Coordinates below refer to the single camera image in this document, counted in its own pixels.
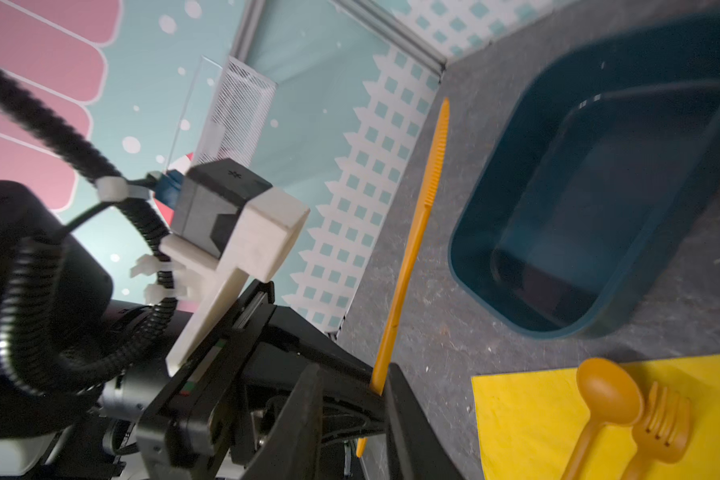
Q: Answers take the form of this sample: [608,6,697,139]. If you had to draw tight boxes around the white wire mesh basket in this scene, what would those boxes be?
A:
[166,57,277,173]

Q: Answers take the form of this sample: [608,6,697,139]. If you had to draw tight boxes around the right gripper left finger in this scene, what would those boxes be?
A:
[242,365,323,479]

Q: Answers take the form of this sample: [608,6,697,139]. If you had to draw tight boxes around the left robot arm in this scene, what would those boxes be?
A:
[0,70,385,479]

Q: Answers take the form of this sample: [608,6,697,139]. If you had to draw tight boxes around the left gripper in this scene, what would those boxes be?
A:
[98,278,385,480]

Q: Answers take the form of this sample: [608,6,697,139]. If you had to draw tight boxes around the yellow paper napkin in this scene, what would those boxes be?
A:
[470,352,720,480]

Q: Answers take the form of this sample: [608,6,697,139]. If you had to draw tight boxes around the dark teal plastic tub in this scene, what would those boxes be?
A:
[449,8,720,340]

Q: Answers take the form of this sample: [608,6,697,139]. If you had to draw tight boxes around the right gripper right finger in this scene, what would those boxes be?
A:
[383,363,463,479]

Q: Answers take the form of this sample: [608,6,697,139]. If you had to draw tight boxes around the orange plastic spoon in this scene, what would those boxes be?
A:
[561,358,645,479]

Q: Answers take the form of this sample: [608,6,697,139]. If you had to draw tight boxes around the orange plastic knife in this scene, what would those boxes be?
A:
[355,97,451,458]

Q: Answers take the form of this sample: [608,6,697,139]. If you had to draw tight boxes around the orange plastic fork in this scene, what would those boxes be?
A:
[621,381,693,480]

